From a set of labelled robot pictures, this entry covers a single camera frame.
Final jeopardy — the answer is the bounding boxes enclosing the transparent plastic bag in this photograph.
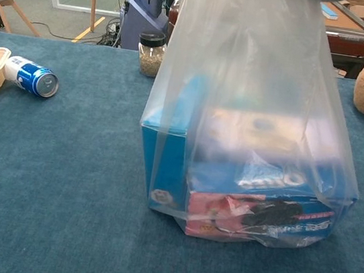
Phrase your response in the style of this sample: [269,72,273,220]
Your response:
[125,0,364,261]

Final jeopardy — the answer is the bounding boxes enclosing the pale snack package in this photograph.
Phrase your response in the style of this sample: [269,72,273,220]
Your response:
[197,104,343,182]

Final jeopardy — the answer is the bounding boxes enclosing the blue Oreo cookie box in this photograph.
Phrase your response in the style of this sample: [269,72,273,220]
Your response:
[179,156,362,259]

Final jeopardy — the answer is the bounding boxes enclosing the plain blue carton box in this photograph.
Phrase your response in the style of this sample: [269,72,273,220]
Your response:
[130,66,209,213]

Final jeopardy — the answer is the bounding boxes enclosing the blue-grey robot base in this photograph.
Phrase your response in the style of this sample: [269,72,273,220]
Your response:
[115,0,173,55]

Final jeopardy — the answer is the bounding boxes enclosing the dark red game table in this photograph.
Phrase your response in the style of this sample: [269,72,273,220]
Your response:
[315,0,364,81]

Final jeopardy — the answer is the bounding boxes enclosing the grain jar with black lid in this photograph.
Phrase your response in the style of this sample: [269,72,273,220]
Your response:
[134,29,169,79]

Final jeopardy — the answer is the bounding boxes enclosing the blue and white drink can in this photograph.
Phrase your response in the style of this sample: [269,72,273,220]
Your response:
[1,53,63,101]

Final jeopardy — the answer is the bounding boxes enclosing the power strip with cables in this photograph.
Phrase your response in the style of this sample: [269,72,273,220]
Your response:
[96,16,124,49]

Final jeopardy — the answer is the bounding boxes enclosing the black floor cable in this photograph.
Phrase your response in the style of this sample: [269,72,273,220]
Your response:
[29,21,100,46]

